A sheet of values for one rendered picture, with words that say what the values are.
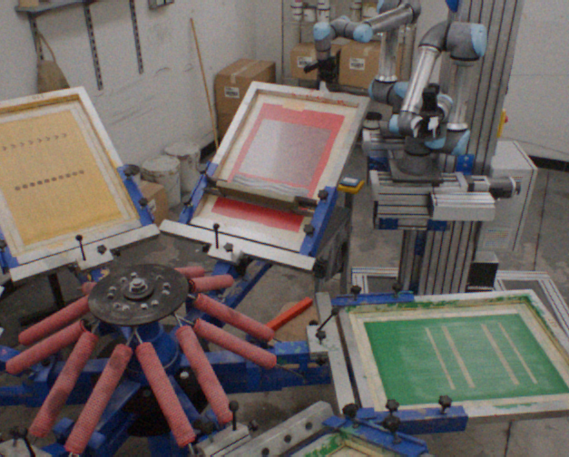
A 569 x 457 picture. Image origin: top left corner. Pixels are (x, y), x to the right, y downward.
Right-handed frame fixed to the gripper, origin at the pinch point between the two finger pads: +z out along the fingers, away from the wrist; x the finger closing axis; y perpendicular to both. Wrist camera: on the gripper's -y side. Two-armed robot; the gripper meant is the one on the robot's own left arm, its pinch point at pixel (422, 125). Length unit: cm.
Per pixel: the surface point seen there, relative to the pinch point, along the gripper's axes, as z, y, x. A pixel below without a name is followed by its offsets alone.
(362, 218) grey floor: -215, 148, 100
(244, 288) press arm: 15, 68, 71
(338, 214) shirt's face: -54, 64, 54
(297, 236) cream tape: 3, 46, 50
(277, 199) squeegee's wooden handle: 1, 31, 58
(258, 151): -26, 22, 79
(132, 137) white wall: -161, 66, 275
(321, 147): -33, 21, 51
